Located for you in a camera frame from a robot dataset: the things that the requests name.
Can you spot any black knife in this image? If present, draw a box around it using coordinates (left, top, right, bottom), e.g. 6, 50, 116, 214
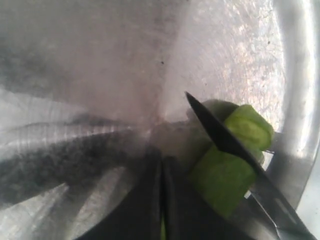
185, 91, 316, 240

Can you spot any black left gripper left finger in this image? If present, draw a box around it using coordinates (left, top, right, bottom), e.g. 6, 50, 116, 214
79, 149, 162, 240

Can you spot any green cucumber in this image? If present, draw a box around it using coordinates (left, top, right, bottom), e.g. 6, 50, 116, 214
189, 145, 256, 219

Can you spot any round steel plate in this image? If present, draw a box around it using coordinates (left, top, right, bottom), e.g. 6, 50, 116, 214
0, 0, 320, 240

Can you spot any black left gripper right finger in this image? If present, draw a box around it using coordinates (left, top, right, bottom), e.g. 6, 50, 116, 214
161, 156, 278, 240

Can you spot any cucumber slice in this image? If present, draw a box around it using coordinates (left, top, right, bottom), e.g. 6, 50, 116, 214
203, 99, 275, 164

